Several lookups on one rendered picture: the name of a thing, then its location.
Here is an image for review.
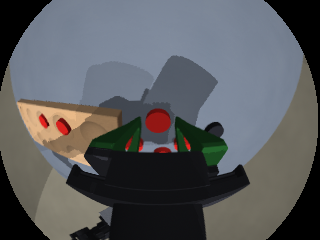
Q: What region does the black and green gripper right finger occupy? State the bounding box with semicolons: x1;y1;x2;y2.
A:
175;116;228;166

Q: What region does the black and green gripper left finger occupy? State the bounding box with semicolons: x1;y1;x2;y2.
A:
89;117;142;152

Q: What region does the tan tray with round pockets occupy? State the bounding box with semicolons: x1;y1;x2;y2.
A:
17;99;122;166

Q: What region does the black disc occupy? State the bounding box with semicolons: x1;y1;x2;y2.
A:
205;122;224;137

